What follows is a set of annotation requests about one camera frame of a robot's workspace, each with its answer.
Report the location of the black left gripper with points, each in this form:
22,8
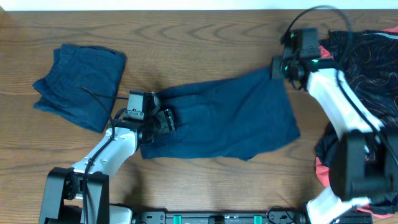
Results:
167,123

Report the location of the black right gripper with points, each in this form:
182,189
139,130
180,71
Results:
275,71

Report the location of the navy blue shorts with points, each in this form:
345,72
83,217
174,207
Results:
81,85
238,117

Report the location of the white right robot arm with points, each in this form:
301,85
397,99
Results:
364,167

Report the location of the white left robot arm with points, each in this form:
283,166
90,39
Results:
80,193

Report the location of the black patterned sports shirt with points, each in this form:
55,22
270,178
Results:
367,77

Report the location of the folded navy blue shorts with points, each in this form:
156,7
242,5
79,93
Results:
81,85

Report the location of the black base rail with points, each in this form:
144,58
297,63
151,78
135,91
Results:
275,215

